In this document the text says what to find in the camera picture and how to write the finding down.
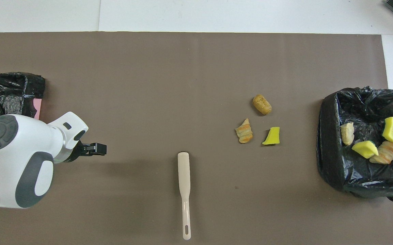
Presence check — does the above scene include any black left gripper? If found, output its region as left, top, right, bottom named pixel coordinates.
left=65, top=140, right=107, bottom=163

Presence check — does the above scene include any beige hand brush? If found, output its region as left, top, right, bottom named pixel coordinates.
left=177, top=152, right=192, bottom=241

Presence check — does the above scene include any pointed striped croissant piece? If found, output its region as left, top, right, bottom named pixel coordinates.
left=235, top=118, right=253, bottom=144

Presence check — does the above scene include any brown oval bread roll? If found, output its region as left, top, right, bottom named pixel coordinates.
left=253, top=94, right=272, bottom=115

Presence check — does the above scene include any yellow sponge wedge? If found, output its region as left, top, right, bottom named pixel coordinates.
left=262, top=127, right=281, bottom=146

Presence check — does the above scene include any pale torn bread piece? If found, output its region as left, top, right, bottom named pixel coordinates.
left=340, top=122, right=355, bottom=146

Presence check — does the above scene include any notched yellow sponge piece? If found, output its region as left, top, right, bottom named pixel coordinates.
left=351, top=140, right=379, bottom=159

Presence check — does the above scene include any rounded striped croissant piece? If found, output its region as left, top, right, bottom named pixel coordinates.
left=369, top=141, right=393, bottom=165

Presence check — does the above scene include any blocky yellow sponge piece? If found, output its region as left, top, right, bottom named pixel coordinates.
left=382, top=117, right=393, bottom=143

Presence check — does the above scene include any black bag lined bin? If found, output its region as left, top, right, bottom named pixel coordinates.
left=316, top=86, right=393, bottom=203

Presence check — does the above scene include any brown table mat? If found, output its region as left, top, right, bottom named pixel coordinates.
left=0, top=32, right=393, bottom=245

